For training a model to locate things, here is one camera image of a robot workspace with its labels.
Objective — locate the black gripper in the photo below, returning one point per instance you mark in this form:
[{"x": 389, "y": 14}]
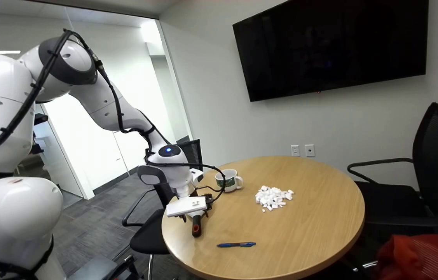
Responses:
[{"x": 187, "y": 216}]

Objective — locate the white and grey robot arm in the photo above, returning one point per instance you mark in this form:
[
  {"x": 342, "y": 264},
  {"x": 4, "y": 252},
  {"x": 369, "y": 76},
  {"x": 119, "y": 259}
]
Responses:
[{"x": 5, "y": 128}]

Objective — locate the black mesh office chair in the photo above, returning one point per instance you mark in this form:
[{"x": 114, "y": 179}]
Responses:
[
  {"x": 436, "y": 155},
  {"x": 149, "y": 237}
]

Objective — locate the white mug with green print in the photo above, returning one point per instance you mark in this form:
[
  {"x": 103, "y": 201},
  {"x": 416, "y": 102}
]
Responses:
[{"x": 229, "y": 181}]

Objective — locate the blue pen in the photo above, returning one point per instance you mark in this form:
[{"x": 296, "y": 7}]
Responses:
[{"x": 238, "y": 244}]

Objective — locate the heap of white pieces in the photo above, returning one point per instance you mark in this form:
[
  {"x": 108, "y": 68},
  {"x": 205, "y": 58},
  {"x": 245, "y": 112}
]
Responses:
[{"x": 272, "y": 197}]

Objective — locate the red cloth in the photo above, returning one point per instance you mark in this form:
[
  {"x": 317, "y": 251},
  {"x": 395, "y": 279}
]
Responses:
[{"x": 424, "y": 258}]

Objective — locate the white wall socket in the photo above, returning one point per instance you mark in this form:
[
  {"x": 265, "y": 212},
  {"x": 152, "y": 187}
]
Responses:
[
  {"x": 295, "y": 150},
  {"x": 309, "y": 150}
]

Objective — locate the black wall television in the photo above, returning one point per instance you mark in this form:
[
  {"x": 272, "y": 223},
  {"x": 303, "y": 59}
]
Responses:
[{"x": 327, "y": 46}]

